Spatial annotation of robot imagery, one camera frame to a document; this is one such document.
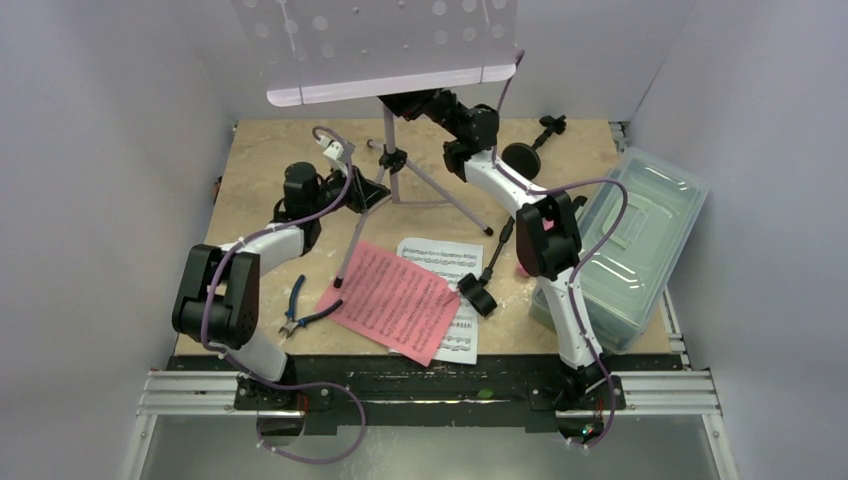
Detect aluminium rail frame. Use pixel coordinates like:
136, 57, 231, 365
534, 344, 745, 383
122, 119, 740, 480

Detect clear plastic storage box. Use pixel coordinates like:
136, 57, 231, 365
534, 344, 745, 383
530, 146, 711, 355

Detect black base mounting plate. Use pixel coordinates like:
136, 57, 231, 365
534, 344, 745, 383
150, 354, 683, 438

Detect pink sheet music page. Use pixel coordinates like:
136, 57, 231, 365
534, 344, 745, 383
316, 242, 460, 366

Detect black microphone stand near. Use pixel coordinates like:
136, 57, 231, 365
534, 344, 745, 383
457, 217, 515, 318

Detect white sheet music page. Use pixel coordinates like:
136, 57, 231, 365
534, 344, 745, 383
396, 237, 484, 365

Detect lilac music stand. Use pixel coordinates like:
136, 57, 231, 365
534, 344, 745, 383
228, 0, 521, 290

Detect pink toy microphone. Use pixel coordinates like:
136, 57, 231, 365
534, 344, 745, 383
516, 220, 553, 278

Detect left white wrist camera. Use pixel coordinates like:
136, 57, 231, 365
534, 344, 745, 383
316, 134, 355, 177

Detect blue handled pliers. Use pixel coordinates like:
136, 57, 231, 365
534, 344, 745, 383
278, 274, 344, 340

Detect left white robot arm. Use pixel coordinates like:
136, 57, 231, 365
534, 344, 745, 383
171, 162, 391, 409

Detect black microphone stand far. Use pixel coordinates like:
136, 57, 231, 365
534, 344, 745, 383
501, 115, 567, 180

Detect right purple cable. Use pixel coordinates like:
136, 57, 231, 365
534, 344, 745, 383
493, 49, 631, 452

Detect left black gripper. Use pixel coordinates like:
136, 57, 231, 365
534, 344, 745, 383
309, 162, 387, 218

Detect black microphone stand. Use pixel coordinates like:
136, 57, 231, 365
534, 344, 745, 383
457, 217, 515, 318
501, 115, 567, 180

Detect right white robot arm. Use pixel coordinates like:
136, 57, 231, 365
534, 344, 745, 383
379, 89, 610, 407

